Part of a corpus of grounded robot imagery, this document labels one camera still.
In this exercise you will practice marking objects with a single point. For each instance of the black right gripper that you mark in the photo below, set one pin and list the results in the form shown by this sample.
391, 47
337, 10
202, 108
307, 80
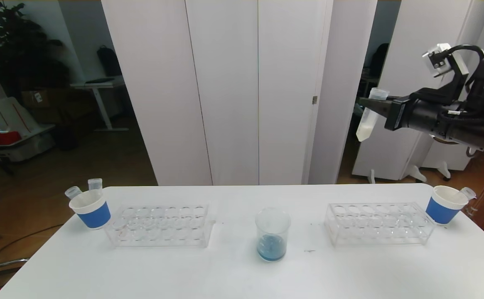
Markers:
396, 115

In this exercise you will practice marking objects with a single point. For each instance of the test tube with yellowish liquid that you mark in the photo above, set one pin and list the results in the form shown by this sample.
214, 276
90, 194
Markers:
366, 126

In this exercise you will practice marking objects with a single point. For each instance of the clear plastic test tube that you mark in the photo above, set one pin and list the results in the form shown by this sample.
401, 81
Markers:
468, 192

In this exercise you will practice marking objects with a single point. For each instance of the test tube with red liquid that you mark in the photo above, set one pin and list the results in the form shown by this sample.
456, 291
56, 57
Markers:
95, 184

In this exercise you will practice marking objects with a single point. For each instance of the test tube with blue liquid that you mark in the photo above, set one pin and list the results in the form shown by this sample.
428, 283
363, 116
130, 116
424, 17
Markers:
73, 192

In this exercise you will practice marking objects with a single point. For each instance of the clear acrylic test tube rack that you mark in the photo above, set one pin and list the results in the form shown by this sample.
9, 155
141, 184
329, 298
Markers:
374, 232
163, 232

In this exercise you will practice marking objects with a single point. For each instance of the clear glass beaker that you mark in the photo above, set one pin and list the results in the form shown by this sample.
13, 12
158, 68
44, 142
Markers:
271, 247

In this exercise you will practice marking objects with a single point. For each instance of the black chair behind partitions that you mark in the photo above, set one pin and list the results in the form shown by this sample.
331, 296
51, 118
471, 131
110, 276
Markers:
379, 60

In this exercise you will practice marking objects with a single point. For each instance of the white folding partition with feet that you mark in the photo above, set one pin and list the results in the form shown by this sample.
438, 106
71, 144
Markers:
387, 158

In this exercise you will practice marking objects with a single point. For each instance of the blue and white paper cup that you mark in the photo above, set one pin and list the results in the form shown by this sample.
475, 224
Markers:
440, 210
94, 215

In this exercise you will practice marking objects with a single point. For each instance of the white folding partition with hinge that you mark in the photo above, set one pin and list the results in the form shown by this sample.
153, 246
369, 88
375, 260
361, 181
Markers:
225, 83

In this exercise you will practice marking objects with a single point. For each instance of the black backpack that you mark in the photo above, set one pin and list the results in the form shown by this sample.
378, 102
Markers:
109, 62

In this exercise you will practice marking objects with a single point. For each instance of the white standing desk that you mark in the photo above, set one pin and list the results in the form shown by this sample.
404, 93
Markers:
98, 85

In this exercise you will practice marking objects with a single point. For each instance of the black floor bin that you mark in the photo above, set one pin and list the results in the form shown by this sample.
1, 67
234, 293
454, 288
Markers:
65, 137

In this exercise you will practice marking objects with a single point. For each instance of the brown cardboard box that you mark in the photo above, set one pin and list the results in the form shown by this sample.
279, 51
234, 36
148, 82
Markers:
38, 99

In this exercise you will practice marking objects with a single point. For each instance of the dark green potted plant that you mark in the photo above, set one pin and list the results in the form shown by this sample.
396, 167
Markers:
21, 50

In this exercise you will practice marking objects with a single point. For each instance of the white machine base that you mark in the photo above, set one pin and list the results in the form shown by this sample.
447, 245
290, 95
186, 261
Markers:
11, 120

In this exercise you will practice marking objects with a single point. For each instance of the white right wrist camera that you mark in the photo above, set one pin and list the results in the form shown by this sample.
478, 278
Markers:
449, 62

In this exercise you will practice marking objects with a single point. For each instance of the grey metal frame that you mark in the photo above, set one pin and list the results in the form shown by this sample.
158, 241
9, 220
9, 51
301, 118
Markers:
1, 265

